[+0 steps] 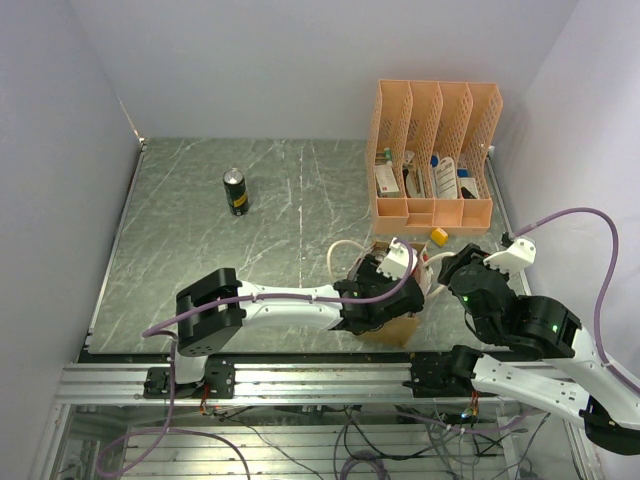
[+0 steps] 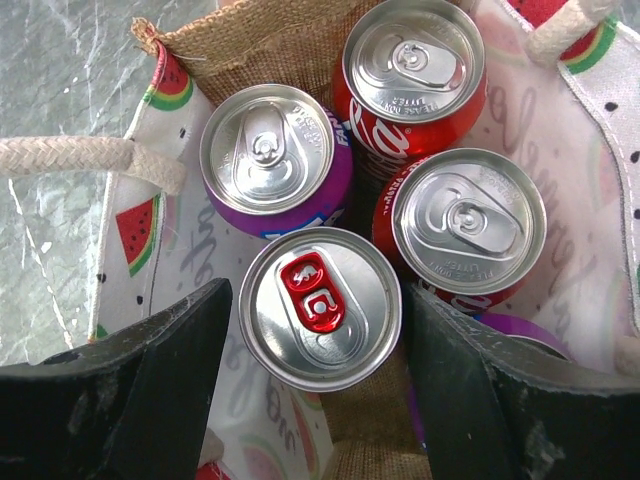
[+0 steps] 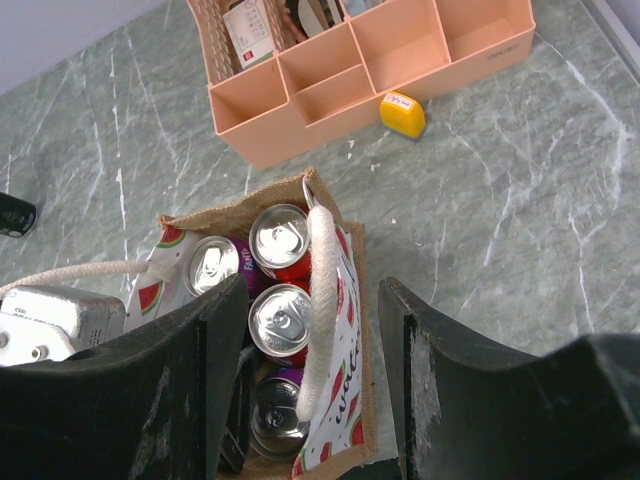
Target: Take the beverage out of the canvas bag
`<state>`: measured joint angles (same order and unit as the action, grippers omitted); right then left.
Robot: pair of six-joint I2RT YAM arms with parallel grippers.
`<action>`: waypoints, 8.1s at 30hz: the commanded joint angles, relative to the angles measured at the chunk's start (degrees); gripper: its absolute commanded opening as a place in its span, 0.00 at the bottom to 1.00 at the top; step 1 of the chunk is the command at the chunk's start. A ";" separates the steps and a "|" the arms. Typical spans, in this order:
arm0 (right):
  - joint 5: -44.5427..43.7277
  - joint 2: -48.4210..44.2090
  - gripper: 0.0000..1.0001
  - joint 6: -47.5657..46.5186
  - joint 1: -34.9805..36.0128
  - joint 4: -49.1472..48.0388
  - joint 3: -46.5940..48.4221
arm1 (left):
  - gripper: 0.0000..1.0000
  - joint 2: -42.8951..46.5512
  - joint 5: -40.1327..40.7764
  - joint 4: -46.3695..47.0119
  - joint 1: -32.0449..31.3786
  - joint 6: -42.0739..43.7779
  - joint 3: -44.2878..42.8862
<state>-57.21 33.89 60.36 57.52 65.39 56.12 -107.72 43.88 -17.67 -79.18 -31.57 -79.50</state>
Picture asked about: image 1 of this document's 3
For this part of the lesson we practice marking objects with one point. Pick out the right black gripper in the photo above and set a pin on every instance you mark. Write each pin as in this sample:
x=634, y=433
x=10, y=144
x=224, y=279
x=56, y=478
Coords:
x=471, y=253

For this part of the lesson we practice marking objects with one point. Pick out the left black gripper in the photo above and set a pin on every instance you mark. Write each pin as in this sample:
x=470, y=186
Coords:
x=368, y=275

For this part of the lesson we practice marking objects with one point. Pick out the brown canvas bag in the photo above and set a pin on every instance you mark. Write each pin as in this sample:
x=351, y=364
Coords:
x=398, y=331

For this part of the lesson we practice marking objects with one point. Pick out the black beverage can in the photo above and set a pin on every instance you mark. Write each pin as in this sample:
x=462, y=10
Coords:
x=234, y=183

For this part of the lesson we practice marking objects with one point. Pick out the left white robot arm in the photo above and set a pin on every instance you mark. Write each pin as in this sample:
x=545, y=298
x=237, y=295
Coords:
x=222, y=305

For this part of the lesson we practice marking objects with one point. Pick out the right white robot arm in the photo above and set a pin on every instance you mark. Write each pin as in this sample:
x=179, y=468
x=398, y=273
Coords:
x=536, y=328

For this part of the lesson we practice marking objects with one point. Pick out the small yellow block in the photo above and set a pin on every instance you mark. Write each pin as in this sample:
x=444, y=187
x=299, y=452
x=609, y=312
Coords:
x=439, y=237

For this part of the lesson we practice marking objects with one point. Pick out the red white box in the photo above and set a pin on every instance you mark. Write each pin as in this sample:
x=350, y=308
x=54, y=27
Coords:
x=386, y=183

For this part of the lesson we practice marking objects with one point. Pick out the white striped package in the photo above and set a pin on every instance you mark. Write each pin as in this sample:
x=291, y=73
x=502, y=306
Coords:
x=445, y=178

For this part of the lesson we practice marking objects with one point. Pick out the orange file organizer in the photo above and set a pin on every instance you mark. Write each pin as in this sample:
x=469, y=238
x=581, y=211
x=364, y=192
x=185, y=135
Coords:
x=415, y=123

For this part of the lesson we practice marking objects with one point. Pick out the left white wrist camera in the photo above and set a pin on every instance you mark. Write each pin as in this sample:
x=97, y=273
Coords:
x=399, y=258

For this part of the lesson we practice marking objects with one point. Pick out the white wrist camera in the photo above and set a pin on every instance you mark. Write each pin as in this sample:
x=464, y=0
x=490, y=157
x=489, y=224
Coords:
x=399, y=258
x=518, y=256

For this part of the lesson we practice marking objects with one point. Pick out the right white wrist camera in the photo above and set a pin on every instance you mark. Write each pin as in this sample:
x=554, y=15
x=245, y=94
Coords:
x=518, y=256

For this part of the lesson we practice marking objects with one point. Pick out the aluminium frame rail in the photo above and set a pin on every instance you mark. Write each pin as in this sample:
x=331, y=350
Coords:
x=265, y=379

